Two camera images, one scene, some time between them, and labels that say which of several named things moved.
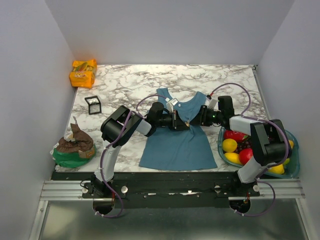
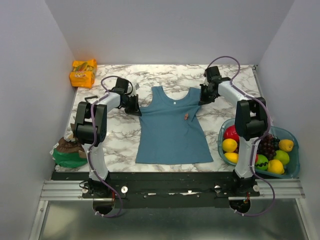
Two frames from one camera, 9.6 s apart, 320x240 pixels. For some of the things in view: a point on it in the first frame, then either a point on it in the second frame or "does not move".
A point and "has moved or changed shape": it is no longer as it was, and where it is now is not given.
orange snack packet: x=83 y=75 does not move
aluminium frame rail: x=72 y=190 does not move
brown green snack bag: x=74 y=148 does not move
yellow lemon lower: x=232 y=157 does not move
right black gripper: x=201 y=117 to x=204 y=100
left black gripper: x=177 y=123 to x=135 y=109
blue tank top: x=179 y=149 has moved or changed shape
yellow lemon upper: x=229 y=145 does not move
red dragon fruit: x=239 y=137 does not move
